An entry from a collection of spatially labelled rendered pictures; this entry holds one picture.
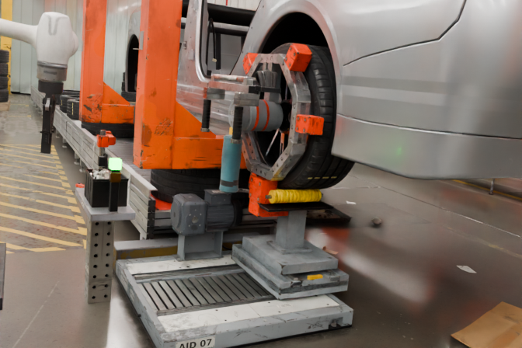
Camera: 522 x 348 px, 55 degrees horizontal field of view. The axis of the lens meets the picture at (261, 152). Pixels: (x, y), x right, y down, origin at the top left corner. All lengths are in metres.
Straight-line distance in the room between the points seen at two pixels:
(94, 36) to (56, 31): 2.70
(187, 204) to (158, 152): 0.31
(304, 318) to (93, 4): 3.12
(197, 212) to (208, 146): 0.37
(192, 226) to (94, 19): 2.40
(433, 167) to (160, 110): 1.39
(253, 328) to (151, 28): 1.42
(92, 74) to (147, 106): 1.93
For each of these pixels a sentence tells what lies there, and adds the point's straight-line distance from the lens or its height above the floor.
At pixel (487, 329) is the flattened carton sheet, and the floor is 0.01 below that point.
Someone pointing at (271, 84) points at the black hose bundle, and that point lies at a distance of 2.01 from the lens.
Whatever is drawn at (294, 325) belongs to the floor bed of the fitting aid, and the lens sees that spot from 2.12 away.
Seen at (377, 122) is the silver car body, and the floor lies 0.90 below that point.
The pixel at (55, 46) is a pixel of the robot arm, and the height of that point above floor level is 1.05.
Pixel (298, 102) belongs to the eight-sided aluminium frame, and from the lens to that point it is 2.00.
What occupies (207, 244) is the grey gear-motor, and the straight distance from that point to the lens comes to 2.71.
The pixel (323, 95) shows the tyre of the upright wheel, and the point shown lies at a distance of 2.02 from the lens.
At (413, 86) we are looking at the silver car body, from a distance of 1.65.
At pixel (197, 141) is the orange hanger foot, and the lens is 2.59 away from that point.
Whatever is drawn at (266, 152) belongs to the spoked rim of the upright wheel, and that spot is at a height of 0.66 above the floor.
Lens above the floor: 1.01
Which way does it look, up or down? 8 degrees down
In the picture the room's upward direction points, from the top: 5 degrees clockwise
